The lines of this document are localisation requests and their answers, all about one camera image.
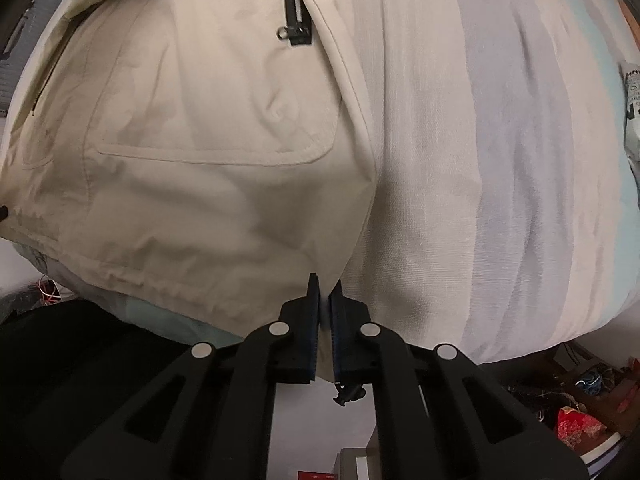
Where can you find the bed with striped sheet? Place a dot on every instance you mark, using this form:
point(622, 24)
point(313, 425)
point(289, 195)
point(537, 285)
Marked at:
point(475, 160)

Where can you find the silver ribbed suitcase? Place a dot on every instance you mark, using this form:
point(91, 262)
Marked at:
point(12, 75)

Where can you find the red patterned pouch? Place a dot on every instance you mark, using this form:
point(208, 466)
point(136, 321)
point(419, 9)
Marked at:
point(580, 425)

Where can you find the cream and black hooded jacket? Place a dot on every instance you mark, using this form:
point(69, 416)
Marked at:
point(200, 135)

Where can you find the dark cloth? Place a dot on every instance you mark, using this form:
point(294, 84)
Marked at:
point(75, 360)

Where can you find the folded white and black jacket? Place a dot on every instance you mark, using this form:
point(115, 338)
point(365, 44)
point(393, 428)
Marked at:
point(632, 105)

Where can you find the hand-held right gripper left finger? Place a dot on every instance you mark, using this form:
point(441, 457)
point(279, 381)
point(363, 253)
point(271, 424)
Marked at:
point(312, 320)

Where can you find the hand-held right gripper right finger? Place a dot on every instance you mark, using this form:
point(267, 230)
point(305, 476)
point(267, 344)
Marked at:
point(340, 330)

